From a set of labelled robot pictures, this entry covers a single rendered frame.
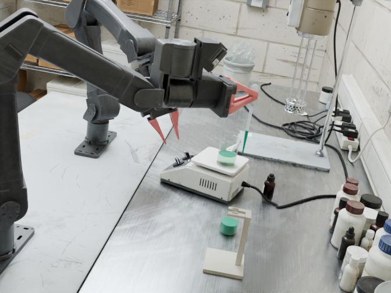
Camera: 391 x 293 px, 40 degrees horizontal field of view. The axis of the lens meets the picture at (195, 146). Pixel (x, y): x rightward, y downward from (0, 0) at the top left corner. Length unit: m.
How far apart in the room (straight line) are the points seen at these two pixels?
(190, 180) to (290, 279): 0.39
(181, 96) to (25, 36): 0.30
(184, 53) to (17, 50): 0.29
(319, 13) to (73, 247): 0.95
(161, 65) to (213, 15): 2.74
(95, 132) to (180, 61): 0.62
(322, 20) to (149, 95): 0.77
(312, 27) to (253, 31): 2.11
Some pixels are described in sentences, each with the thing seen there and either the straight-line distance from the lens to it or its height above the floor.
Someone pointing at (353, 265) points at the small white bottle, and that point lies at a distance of 1.11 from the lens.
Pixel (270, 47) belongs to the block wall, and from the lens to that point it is 3.71.
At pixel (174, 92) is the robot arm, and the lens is 0.99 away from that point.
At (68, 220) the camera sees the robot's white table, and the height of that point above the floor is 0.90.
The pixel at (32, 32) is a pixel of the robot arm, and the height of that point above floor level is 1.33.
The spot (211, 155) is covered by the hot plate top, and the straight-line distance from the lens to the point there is 1.38.
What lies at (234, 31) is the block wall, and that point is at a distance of 3.70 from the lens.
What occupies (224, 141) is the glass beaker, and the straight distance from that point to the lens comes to 1.30.
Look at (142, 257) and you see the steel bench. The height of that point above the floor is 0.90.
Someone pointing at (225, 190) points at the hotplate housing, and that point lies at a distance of 1.32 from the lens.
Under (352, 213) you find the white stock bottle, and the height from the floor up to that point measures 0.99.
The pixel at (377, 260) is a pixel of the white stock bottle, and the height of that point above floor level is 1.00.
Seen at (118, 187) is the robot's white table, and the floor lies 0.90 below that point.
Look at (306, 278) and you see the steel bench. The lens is 1.14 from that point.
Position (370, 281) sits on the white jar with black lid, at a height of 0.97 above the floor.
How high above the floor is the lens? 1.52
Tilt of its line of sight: 22 degrees down
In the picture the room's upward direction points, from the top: 9 degrees clockwise
